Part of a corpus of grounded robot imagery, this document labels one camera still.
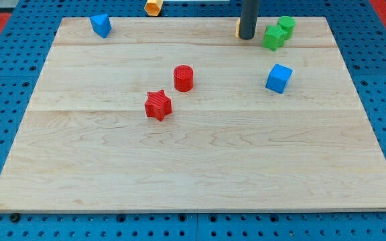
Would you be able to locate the blue cube block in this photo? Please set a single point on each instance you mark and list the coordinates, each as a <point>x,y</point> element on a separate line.
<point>278,78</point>

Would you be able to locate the green star block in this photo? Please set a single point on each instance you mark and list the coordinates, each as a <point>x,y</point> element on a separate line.
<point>274,37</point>

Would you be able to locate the red star block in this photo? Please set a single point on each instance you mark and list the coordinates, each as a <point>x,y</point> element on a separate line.
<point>158,105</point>

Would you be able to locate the yellow hexagon block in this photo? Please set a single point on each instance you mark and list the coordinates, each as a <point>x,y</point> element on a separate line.
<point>153,7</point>

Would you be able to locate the red cylinder block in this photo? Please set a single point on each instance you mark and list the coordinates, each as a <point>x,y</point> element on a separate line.
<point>183,78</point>

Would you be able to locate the blue triangular prism block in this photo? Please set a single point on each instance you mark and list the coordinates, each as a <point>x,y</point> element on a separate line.
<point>101,25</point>

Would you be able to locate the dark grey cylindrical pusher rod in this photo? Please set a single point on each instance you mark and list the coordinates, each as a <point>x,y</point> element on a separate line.
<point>248,19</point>

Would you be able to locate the yellow heart block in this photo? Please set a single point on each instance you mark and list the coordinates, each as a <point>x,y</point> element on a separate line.
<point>237,28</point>

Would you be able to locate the green cylinder block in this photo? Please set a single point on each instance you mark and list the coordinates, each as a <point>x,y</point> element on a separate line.
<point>287,24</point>

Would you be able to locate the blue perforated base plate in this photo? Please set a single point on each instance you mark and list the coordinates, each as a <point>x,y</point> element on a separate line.
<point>24,44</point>

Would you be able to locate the light wooden board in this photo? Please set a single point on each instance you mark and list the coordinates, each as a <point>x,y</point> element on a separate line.
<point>230,145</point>

